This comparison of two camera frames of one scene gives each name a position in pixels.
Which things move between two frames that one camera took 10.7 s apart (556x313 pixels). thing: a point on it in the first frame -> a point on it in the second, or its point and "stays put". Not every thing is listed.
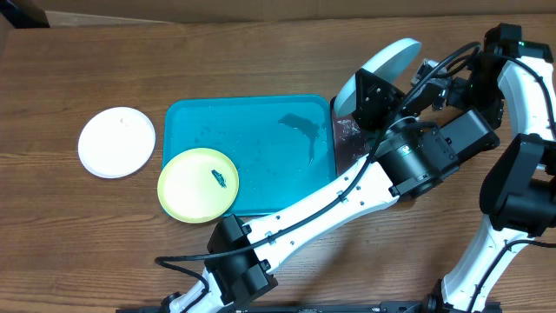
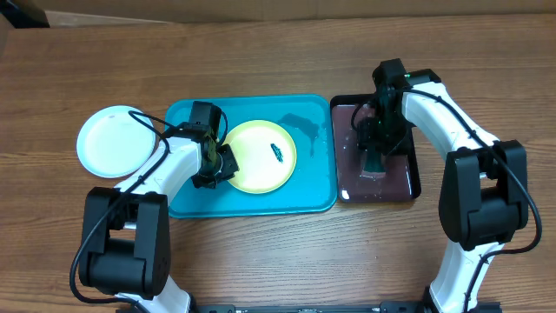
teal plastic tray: [283, 148] stays put
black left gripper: [380, 97] -> [230, 165]
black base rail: [384, 307] stays put
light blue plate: [395, 65] -> [112, 143]
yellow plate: [197, 185] -> [265, 152]
